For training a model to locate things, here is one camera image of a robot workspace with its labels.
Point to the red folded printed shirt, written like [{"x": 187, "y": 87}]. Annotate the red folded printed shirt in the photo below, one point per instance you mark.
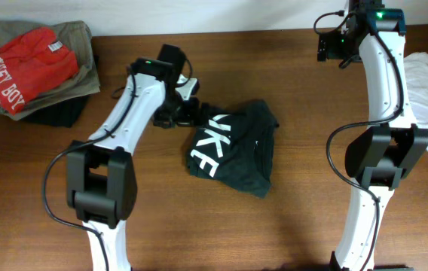
[{"x": 32, "y": 64}]

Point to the dark green Nike t-shirt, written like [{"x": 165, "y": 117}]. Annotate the dark green Nike t-shirt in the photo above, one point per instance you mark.
[{"x": 235, "y": 147}]

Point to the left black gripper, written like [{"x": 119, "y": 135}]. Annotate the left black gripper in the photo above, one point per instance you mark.
[{"x": 189, "y": 114}]

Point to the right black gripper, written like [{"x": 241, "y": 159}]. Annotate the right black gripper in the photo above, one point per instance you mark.
[{"x": 333, "y": 50}]

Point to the black folded garment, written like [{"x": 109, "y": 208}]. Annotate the black folded garment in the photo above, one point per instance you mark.
[{"x": 31, "y": 88}]

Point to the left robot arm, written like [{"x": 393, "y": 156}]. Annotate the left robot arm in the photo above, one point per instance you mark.
[{"x": 100, "y": 175}]

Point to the olive folded garment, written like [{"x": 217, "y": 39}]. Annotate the olive folded garment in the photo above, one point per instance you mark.
[{"x": 80, "y": 45}]

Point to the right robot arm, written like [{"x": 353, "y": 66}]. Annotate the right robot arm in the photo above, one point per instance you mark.
[{"x": 375, "y": 155}]

